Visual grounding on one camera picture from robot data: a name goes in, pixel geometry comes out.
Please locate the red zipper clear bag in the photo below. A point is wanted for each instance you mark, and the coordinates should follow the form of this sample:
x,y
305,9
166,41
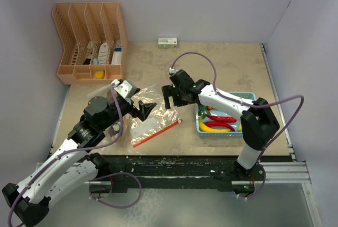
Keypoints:
x,y
159,120

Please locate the yellow pepper piece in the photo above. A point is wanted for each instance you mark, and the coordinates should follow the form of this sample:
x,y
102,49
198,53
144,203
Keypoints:
x,y
204,128

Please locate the blue white box in organizer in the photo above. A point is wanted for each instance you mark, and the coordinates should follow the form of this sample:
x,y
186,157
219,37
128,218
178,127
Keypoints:
x,y
117,54

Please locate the white tube in organizer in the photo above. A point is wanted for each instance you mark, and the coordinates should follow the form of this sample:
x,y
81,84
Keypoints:
x,y
103,53

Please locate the small green white box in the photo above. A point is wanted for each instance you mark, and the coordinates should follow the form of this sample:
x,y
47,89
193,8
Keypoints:
x,y
167,42

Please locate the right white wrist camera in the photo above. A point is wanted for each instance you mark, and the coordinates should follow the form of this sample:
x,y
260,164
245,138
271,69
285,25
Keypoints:
x,y
172,71

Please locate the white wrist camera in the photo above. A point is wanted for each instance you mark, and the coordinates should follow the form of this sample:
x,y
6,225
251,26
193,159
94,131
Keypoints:
x,y
172,71
124,88

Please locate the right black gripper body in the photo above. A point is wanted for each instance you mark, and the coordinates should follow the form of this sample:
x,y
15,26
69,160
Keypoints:
x,y
178,98

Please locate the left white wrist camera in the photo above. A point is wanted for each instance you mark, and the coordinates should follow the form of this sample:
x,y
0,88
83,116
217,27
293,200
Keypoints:
x,y
124,88

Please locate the polka dot zip bag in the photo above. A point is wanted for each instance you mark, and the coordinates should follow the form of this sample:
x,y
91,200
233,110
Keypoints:
x,y
113,130

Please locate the orange plastic desk organizer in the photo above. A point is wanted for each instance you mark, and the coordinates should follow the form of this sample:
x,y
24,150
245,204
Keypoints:
x,y
82,28

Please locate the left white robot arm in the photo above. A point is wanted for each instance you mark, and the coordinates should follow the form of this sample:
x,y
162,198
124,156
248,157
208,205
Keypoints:
x,y
72,163

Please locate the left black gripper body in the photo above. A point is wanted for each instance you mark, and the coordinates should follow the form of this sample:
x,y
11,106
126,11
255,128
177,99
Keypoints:
x,y
126,106

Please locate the red chili pepper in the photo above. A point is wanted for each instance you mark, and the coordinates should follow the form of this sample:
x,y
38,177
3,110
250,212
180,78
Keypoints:
x,y
225,119
219,124

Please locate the blue plastic basket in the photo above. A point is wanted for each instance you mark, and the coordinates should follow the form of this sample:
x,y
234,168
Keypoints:
x,y
216,112

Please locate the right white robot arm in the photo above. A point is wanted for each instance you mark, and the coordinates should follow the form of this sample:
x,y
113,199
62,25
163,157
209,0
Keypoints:
x,y
259,123

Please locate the yellow block in organizer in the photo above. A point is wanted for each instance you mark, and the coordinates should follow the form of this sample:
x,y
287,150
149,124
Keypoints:
x,y
99,75

